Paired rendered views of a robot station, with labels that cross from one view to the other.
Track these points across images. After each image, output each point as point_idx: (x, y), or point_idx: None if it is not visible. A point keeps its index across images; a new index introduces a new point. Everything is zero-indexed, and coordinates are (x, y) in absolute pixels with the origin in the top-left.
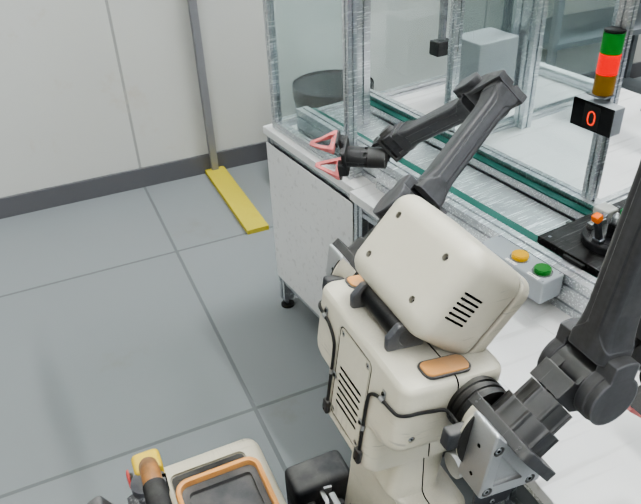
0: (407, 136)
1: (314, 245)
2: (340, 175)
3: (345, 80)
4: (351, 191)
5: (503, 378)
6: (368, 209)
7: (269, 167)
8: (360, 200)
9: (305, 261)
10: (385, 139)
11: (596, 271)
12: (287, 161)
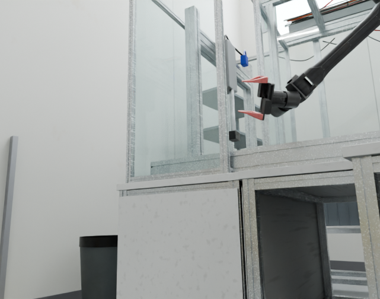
0: (322, 64)
1: (180, 267)
2: (264, 113)
3: (220, 97)
4: (239, 171)
5: None
6: (265, 172)
7: (120, 220)
8: (254, 171)
9: (165, 296)
10: (297, 79)
11: None
12: (146, 199)
